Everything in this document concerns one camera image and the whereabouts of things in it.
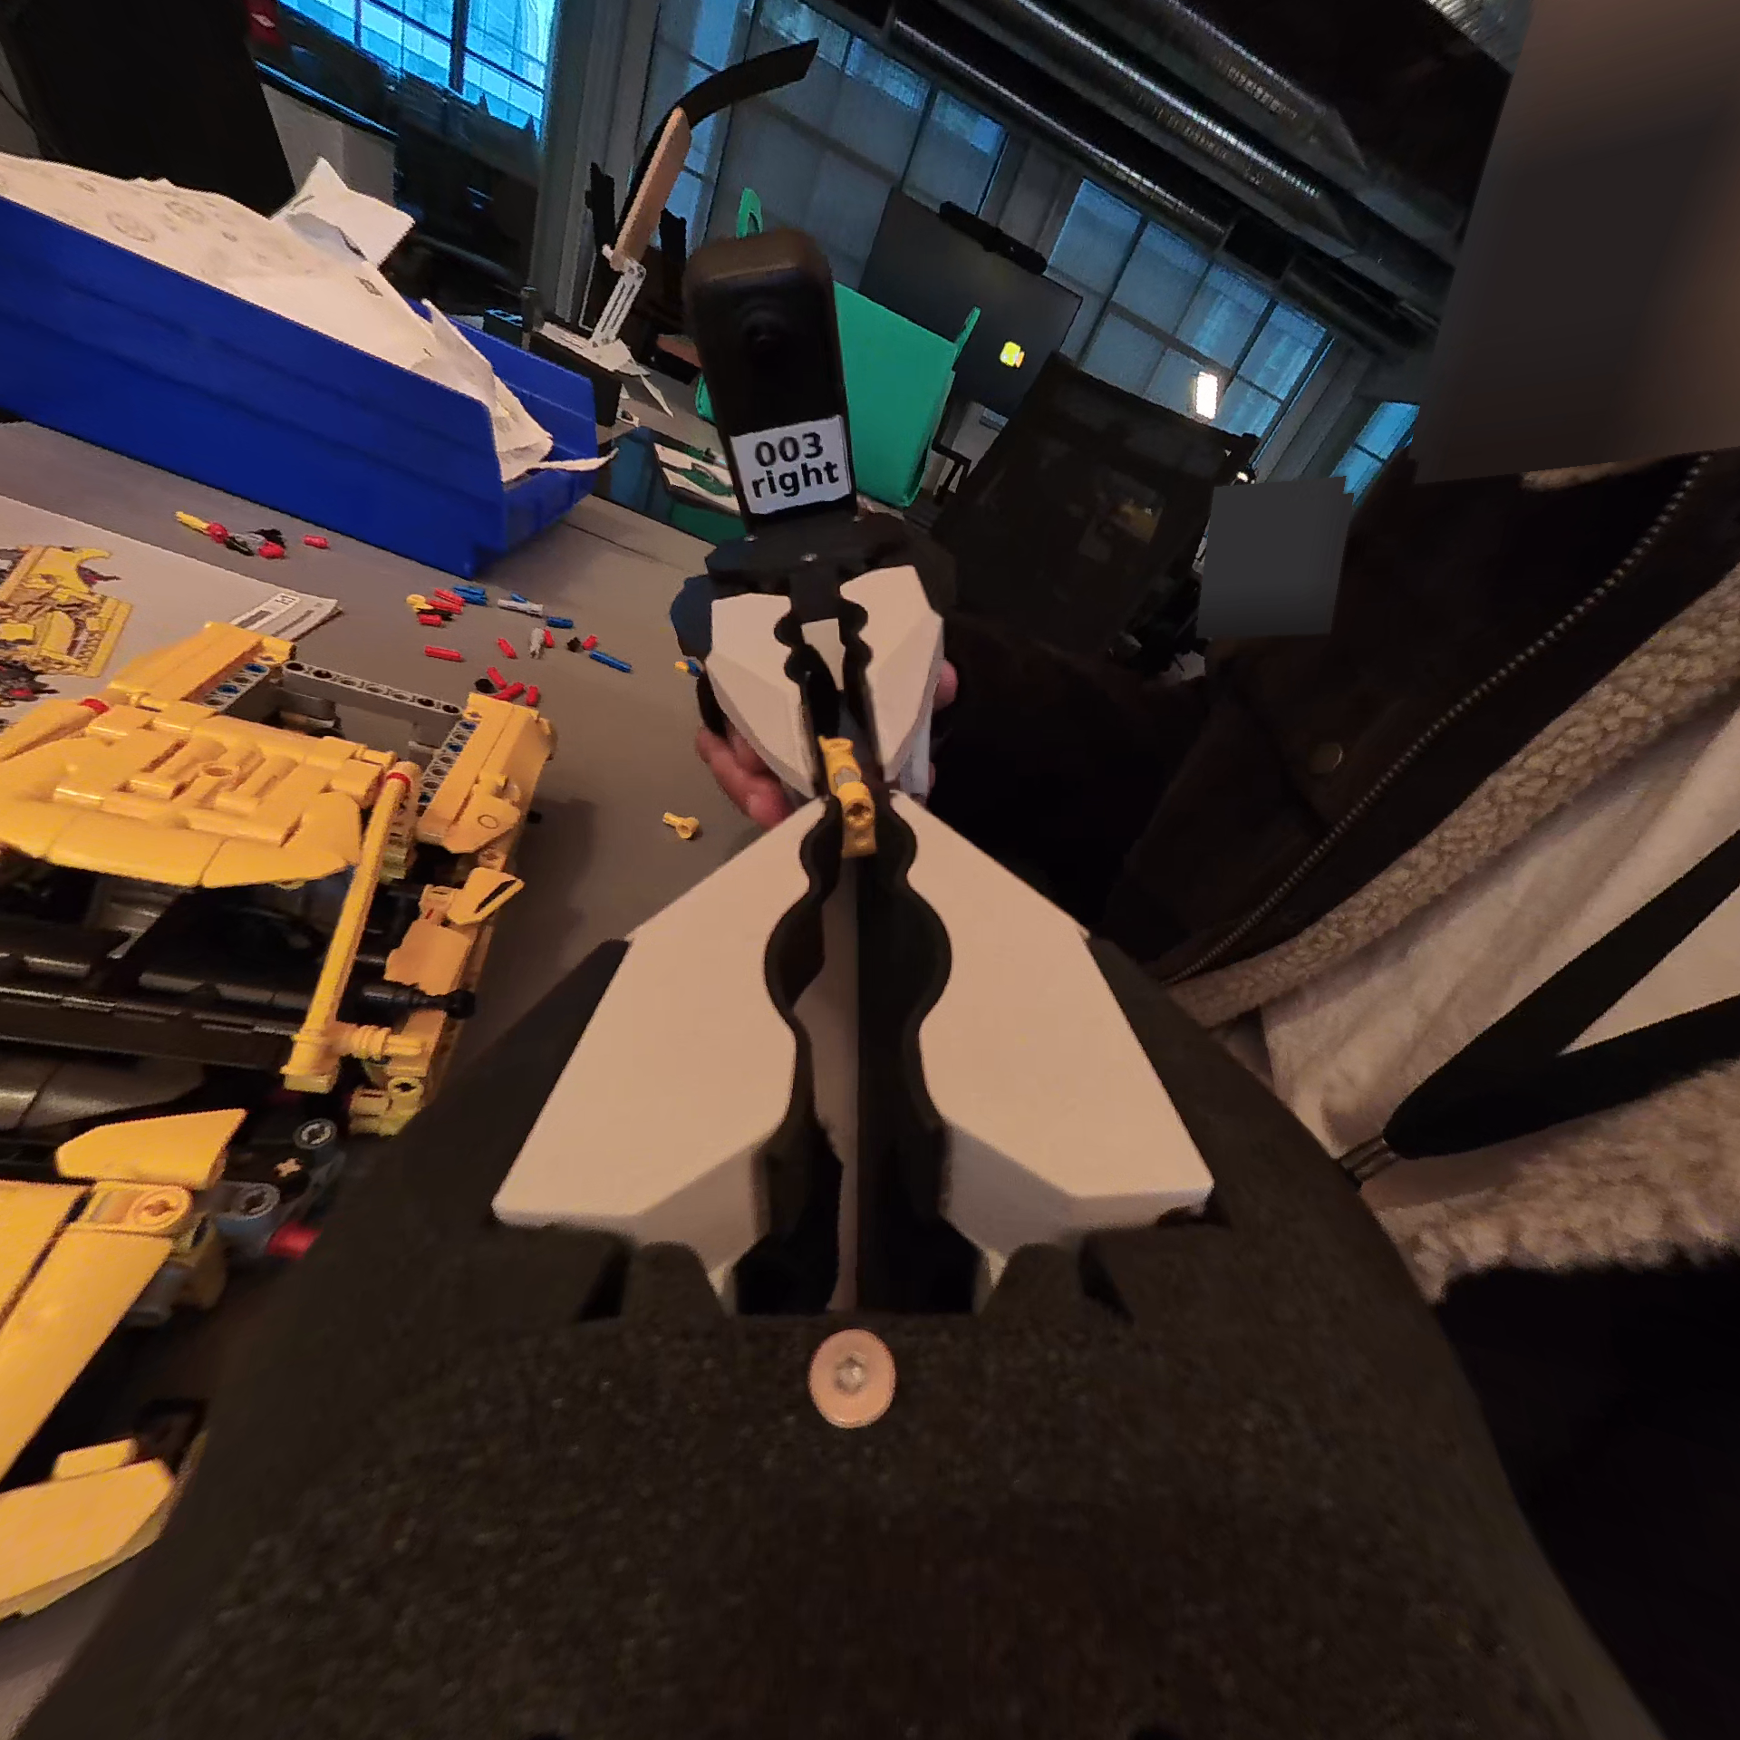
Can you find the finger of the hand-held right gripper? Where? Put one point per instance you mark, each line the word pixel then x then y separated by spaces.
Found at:
pixel 898 653
pixel 754 666

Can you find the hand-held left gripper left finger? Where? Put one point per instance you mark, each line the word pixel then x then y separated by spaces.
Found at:
pixel 654 1088

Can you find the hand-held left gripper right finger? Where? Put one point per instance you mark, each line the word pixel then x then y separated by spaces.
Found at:
pixel 1062 1074

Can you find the yellow holed connector piece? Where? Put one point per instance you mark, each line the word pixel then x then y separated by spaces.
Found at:
pixel 856 818

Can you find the yellow toy brick car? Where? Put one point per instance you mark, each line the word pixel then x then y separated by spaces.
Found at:
pixel 203 789

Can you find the grey desk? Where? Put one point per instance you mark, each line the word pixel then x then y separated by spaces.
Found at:
pixel 599 762

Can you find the person's right hand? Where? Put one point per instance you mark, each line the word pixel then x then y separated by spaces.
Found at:
pixel 742 775

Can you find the green folding board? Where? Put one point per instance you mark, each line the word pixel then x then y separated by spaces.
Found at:
pixel 898 395

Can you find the green white board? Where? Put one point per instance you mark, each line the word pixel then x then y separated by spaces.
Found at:
pixel 700 470

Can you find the green cutting mat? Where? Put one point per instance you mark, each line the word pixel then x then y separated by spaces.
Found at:
pixel 681 516

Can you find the black monitor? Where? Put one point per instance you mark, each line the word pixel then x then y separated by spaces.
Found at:
pixel 966 300

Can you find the black mesh chair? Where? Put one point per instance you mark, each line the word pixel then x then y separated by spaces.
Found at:
pixel 1088 505

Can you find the scattered red toy pins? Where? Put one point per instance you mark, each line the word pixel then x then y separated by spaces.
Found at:
pixel 441 653

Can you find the white shirt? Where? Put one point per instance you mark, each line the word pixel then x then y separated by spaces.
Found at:
pixel 1497 951

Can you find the scattered black toy pins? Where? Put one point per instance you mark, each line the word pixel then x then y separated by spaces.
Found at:
pixel 251 541

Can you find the blue storage bin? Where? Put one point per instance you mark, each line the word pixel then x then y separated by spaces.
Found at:
pixel 203 382

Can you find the crumpled white printed paper bags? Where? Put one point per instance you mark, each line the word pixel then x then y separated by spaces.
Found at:
pixel 203 231

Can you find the toy car instruction booklet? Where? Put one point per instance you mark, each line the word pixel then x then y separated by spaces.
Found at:
pixel 149 586

